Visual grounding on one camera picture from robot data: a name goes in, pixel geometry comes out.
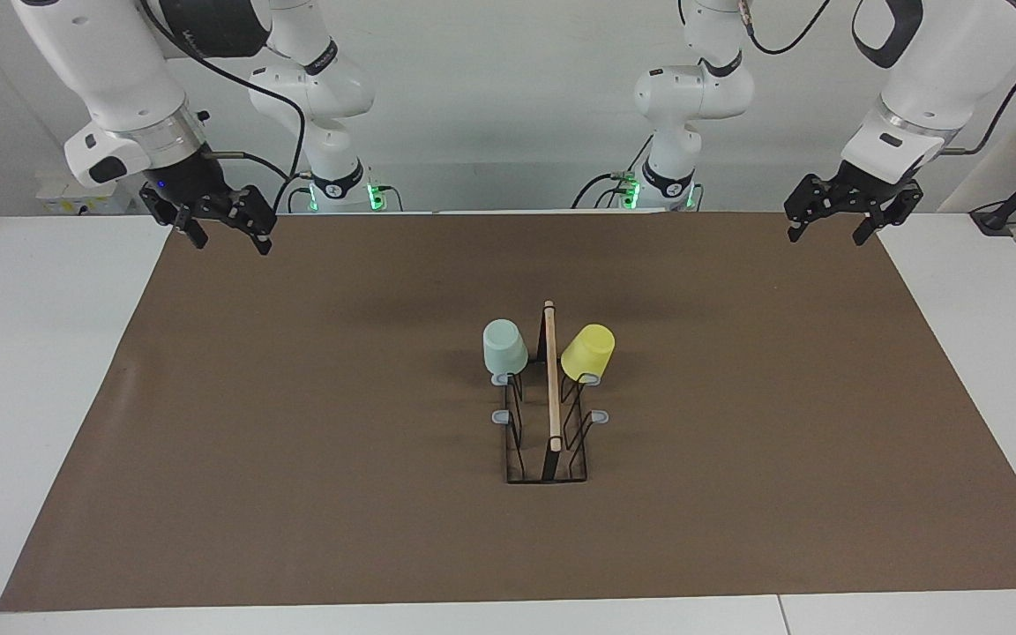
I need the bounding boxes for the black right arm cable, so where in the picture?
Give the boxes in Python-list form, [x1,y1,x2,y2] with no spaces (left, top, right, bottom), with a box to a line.
[139,0,306,213]

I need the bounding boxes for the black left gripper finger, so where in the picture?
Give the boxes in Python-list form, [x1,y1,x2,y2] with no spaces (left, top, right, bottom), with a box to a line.
[853,181,923,246]
[783,174,838,243]

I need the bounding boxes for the black wire cup rack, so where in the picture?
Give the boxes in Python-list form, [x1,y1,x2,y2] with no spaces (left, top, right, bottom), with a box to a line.
[490,300,610,484]

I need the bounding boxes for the pale green plastic cup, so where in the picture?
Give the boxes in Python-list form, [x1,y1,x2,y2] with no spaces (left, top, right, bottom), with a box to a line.
[482,319,530,376]

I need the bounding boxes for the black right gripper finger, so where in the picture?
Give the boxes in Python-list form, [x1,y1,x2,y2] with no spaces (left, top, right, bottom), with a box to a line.
[139,187,207,250]
[226,185,278,257]

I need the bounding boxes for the brown table mat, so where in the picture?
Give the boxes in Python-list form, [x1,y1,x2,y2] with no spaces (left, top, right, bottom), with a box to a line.
[0,212,1016,612]

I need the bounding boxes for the yellow plastic cup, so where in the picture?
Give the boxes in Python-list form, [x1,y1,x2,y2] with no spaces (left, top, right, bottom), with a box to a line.
[560,324,616,385]

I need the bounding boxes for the black base cable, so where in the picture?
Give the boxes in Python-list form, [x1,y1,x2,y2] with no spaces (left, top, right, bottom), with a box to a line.
[571,137,654,210]

